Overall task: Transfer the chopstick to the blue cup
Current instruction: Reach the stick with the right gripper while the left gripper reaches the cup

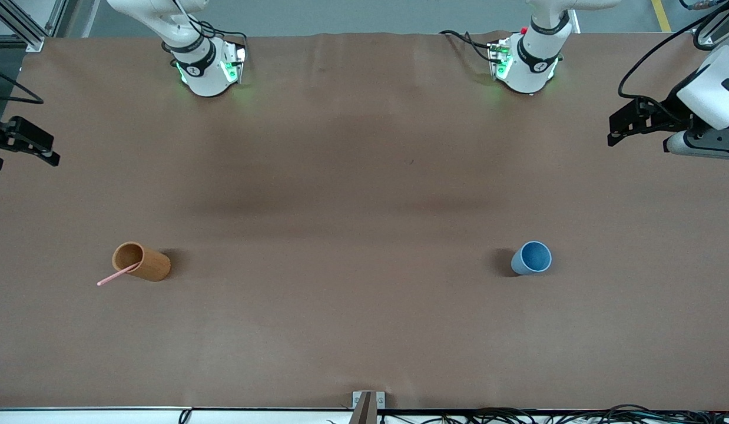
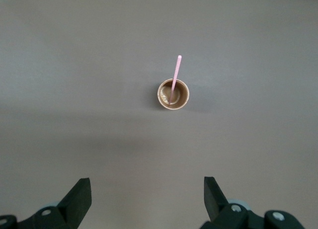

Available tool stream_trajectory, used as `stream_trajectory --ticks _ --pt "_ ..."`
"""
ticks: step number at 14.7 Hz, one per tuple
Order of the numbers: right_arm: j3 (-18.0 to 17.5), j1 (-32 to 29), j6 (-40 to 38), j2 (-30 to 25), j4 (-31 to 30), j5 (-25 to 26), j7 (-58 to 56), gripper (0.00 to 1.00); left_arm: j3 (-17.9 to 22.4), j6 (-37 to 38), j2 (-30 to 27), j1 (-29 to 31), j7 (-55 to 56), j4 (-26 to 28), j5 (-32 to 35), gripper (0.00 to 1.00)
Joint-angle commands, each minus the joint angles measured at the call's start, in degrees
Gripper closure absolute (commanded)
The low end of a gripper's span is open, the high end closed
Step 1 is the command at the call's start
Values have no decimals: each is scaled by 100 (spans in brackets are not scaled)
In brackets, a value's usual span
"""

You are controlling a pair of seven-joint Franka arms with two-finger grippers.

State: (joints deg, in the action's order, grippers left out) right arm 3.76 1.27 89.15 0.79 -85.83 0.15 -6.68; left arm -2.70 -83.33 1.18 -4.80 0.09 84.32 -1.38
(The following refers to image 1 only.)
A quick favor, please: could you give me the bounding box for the pink chopstick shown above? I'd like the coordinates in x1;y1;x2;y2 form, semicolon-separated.
97;263;140;287

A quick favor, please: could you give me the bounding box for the blue cup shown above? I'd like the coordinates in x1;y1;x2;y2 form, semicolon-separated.
511;241;552;276

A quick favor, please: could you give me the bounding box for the brown wooden cup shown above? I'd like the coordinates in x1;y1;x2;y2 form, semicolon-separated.
112;241;171;282

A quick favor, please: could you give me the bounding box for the green lit base connector plate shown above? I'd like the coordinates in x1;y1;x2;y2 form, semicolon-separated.
220;44;247;84
488;39;513;81

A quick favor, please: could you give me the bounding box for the brown table cover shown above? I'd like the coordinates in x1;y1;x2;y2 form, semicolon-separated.
0;31;729;411

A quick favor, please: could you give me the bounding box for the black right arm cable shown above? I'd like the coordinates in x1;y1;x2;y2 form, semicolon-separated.
0;65;45;105

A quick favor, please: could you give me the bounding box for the aluminium frame profile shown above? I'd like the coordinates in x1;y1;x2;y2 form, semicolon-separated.
693;24;729;51
0;0;68;52

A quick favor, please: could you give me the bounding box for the black left base cable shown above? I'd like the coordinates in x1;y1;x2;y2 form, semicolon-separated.
439;29;502;63

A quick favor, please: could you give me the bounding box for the metal bracket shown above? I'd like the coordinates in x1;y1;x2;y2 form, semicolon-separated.
352;391;386;424

